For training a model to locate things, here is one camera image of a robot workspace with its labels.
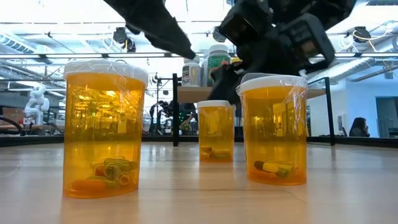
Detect amber pill vial white cap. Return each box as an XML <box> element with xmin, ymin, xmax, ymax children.
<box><xmin>62</xmin><ymin>58</ymin><xmax>149</xmax><ymax>200</ymax></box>
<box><xmin>197</xmin><ymin>100</ymin><xmax>236</xmax><ymax>164</ymax></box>
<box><xmin>235</xmin><ymin>73</ymin><xmax>309</xmax><ymax>187</ymax></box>

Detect black ceiling cable reel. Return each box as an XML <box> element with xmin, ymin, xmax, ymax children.
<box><xmin>353</xmin><ymin>26</ymin><xmax>373</xmax><ymax>44</ymax></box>
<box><xmin>213</xmin><ymin>26</ymin><xmax>226</xmax><ymax>44</ymax></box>

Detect white bottle yellow label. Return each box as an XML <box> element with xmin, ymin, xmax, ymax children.
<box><xmin>181</xmin><ymin>55</ymin><xmax>203</xmax><ymax>88</ymax></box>

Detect wooden shelf black metal legs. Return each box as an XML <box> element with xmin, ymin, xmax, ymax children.
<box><xmin>172</xmin><ymin>73</ymin><xmax>336</xmax><ymax>147</ymax></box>

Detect person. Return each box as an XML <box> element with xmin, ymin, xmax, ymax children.
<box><xmin>348</xmin><ymin>117</ymin><xmax>371</xmax><ymax>138</ymax></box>

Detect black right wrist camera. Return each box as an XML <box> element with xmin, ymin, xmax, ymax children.
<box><xmin>278</xmin><ymin>12</ymin><xmax>336</xmax><ymax>74</ymax></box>

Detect black hose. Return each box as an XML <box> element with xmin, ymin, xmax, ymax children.
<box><xmin>0</xmin><ymin>115</ymin><xmax>23</xmax><ymax>135</ymax></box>

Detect clear gummy vitamin bottle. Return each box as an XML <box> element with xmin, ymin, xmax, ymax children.
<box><xmin>206</xmin><ymin>44</ymin><xmax>233</xmax><ymax>88</ymax></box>

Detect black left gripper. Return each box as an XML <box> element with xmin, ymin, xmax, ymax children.
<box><xmin>104</xmin><ymin>0</ymin><xmax>197</xmax><ymax>60</ymax></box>

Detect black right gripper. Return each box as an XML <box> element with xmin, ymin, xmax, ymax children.
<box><xmin>207</xmin><ymin>0</ymin><xmax>312</xmax><ymax>105</ymax></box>

